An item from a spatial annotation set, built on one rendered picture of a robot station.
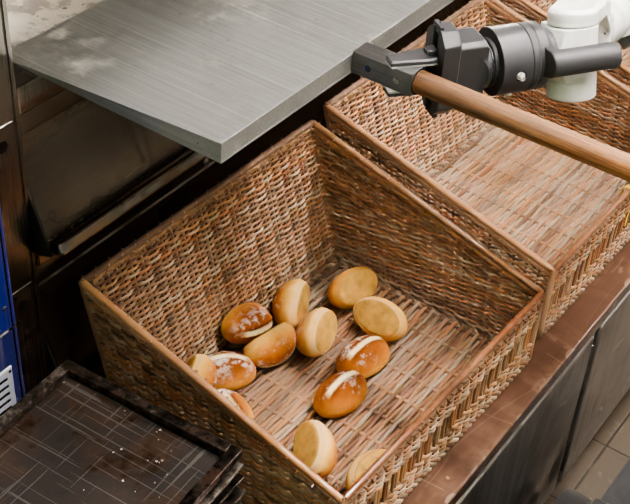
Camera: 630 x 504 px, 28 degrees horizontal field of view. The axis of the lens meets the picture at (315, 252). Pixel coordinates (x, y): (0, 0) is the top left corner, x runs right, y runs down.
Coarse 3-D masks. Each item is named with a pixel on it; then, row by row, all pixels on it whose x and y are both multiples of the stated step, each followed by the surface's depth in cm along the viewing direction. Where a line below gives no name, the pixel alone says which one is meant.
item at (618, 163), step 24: (432, 96) 153; (456, 96) 151; (480, 96) 151; (504, 120) 149; (528, 120) 147; (552, 144) 146; (576, 144) 145; (600, 144) 144; (600, 168) 144; (624, 168) 142
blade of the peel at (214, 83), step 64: (128, 0) 170; (192, 0) 171; (256, 0) 172; (320, 0) 173; (384, 0) 174; (448, 0) 174; (64, 64) 157; (128, 64) 157; (192, 64) 158; (256, 64) 159; (320, 64) 160; (192, 128) 147; (256, 128) 146
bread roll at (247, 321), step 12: (240, 312) 199; (252, 312) 200; (264, 312) 202; (228, 324) 198; (240, 324) 198; (252, 324) 199; (264, 324) 200; (228, 336) 199; (240, 336) 198; (252, 336) 199
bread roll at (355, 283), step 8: (344, 272) 211; (352, 272) 211; (360, 272) 211; (368, 272) 212; (336, 280) 210; (344, 280) 210; (352, 280) 210; (360, 280) 211; (368, 280) 212; (376, 280) 213; (336, 288) 209; (344, 288) 209; (352, 288) 210; (360, 288) 211; (368, 288) 212; (328, 296) 210; (336, 296) 209; (344, 296) 209; (352, 296) 210; (360, 296) 211; (368, 296) 212; (336, 304) 209; (344, 304) 209; (352, 304) 210
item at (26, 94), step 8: (16, 72) 155; (24, 72) 155; (16, 80) 154; (24, 80) 154; (32, 80) 154; (40, 80) 155; (48, 80) 157; (16, 88) 153; (24, 88) 153; (32, 88) 155; (40, 88) 156; (48, 88) 157; (56, 88) 158; (64, 88) 160; (24, 96) 154; (32, 96) 155; (40, 96) 157; (48, 96) 158; (24, 104) 155; (32, 104) 156
